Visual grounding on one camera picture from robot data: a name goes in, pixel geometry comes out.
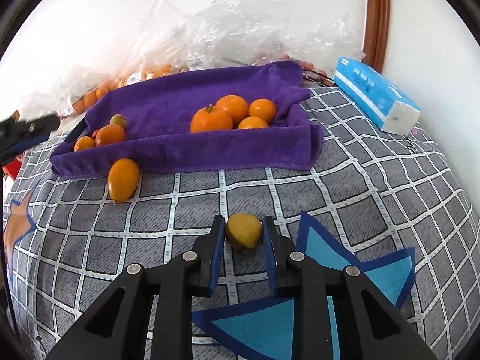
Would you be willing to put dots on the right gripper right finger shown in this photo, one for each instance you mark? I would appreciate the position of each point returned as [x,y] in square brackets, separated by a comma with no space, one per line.
[343,308]

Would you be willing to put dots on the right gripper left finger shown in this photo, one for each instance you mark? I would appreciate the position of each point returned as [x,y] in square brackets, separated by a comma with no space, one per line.
[115,325]

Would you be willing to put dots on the smooth round orange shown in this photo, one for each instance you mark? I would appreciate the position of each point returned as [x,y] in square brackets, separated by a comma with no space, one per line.
[84,143]

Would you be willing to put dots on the lone orange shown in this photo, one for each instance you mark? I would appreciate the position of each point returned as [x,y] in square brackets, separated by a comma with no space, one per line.
[110,134]

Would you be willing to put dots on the yellow green round fruit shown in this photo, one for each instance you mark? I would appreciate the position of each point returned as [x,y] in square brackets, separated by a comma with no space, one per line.
[118,119]

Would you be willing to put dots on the oval yellow orange fruit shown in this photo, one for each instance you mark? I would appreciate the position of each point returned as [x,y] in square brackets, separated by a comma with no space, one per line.
[122,179]

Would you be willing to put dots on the stemmed mandarin orange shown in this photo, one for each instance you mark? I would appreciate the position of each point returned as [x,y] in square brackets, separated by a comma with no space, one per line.
[210,118]

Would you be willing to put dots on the large orange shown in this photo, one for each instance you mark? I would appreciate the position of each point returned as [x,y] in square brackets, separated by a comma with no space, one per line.
[236,106]

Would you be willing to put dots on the small orange tangerine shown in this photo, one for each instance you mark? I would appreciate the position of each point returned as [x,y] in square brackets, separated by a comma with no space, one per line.
[253,122]
[263,108]

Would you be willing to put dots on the red paper shopping bag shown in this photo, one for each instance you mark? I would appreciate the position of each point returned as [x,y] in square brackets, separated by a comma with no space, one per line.
[12,169]

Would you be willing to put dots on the clear bag of oranges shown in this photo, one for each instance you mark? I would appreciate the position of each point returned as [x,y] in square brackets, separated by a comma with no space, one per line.
[85,87]

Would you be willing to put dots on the grey checked star blanket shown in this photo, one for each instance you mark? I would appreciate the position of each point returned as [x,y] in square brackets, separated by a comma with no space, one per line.
[372,253]

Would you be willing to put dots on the blue tissue pack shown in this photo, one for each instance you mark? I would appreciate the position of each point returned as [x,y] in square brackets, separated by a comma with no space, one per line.
[391,110]

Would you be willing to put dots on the purple towel lined tray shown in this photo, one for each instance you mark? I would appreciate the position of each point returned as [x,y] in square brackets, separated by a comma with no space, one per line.
[159,111]

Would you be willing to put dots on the clear bag of kumquats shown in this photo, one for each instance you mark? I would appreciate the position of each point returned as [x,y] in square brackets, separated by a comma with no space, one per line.
[226,34]

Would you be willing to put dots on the brown wooden door frame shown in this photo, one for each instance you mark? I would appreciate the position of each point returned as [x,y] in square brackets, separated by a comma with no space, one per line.
[377,25]

